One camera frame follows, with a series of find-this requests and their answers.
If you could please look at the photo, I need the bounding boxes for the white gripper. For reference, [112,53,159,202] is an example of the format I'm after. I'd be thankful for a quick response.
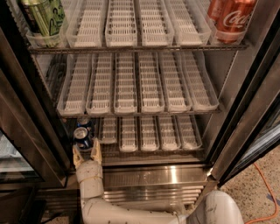
[73,138,104,200]

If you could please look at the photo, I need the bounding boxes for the blue pepsi can front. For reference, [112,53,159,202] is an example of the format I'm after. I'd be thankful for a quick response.
[73,127,93,150]

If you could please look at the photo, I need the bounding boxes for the blue pepsi can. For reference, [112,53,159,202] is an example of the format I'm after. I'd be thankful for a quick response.
[77,117,95,137]
[73,127,93,150]

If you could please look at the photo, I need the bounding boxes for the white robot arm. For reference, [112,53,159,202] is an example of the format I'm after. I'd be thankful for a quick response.
[73,139,245,224]

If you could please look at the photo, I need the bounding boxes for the blue pepsi can rear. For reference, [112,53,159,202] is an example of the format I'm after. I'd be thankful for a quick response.
[77,117,95,137]

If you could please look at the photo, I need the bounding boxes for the clear can tray bottom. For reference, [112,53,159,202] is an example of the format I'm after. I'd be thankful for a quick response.
[119,117,138,152]

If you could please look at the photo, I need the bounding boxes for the clear can tray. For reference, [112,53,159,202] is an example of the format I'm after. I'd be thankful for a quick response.
[114,52,137,114]
[105,0,137,47]
[119,117,138,152]

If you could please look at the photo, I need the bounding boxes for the left glass fridge door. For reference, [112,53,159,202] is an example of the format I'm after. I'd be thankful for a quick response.
[0,29,72,191]

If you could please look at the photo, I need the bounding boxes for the glass fridge door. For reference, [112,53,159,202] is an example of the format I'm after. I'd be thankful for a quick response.
[0,29,72,191]
[204,14,280,186]

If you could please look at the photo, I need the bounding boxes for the clear can tray middle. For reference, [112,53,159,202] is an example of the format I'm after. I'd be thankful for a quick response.
[114,52,137,114]

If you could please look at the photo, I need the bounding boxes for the steel fridge base grille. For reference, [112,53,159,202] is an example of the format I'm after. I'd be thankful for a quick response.
[36,165,218,214]

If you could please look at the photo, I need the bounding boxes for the clear can tray top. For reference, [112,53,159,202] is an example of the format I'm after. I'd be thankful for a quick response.
[105,0,137,47]

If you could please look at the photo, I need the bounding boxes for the green soda can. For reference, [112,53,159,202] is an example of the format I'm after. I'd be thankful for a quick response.
[19,0,66,47]

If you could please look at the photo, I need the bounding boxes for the right glass fridge door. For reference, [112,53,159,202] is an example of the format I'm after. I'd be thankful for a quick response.
[204,14,280,186]

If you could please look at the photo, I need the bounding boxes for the red coca-cola can rear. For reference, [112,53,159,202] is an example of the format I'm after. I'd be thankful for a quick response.
[207,0,225,22]

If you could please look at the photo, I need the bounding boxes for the red coca-cola can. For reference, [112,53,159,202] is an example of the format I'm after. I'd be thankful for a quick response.
[207,0,225,22]
[216,0,257,44]

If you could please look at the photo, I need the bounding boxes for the red coca-cola can front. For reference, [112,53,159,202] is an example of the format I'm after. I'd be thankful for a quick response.
[216,0,257,44]

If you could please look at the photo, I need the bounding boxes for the bottom wire fridge shelf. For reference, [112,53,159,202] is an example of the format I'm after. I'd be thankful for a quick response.
[100,144,203,165]

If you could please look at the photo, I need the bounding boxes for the wire fridge shelf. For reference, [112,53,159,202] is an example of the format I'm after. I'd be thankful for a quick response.
[100,144,203,165]
[28,44,249,54]
[57,107,221,119]

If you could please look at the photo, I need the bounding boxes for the top wire fridge shelf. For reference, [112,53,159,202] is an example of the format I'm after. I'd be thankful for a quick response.
[28,44,249,54]

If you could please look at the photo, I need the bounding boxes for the middle wire fridge shelf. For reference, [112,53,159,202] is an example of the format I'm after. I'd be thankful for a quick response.
[57,107,221,119]

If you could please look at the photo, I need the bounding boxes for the orange power cable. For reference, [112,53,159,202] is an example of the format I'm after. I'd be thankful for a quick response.
[245,162,280,224]

